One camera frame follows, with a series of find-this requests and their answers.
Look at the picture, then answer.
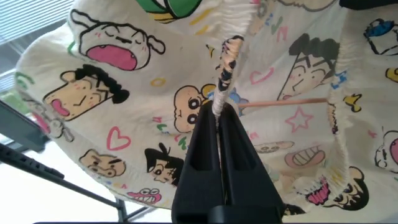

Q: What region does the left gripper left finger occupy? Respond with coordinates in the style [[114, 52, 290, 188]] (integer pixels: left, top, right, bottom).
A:
[[171, 101, 225, 223]]

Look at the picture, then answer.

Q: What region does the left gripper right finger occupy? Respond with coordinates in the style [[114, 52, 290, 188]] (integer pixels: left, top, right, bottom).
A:
[[219, 104, 284, 223]]

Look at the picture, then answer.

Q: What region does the cream printed garment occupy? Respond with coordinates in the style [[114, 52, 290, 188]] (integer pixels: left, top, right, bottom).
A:
[[14, 0, 398, 223]]

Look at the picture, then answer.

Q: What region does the black clothes rack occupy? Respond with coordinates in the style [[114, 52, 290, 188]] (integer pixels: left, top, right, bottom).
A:
[[0, 142, 156, 223]]

